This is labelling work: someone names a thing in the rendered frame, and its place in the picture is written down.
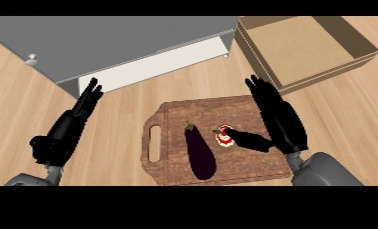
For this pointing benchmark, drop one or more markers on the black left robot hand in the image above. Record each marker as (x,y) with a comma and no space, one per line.
(61,133)

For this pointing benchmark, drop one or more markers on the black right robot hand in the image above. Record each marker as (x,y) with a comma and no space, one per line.
(281,119)

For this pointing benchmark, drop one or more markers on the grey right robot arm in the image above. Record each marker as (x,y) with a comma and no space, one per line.
(323,171)

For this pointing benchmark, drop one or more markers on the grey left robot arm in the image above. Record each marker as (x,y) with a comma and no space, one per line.
(38,176)

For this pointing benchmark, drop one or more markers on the brown wooden cutting board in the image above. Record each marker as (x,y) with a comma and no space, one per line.
(197,119)

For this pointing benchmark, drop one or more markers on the dark purple eggplant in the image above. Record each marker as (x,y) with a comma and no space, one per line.
(200,154)

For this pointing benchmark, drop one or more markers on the brown cardboard box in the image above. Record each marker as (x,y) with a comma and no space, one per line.
(296,46)

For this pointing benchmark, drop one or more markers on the red and white vegetable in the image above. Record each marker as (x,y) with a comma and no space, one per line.
(225,138)

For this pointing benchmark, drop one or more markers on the white door knob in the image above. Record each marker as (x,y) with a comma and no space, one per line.
(33,60)

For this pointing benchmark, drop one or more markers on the grey cabinet door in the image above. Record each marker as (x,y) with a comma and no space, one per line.
(108,43)

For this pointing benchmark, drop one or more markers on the white cabinet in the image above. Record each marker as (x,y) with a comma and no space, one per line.
(157,63)

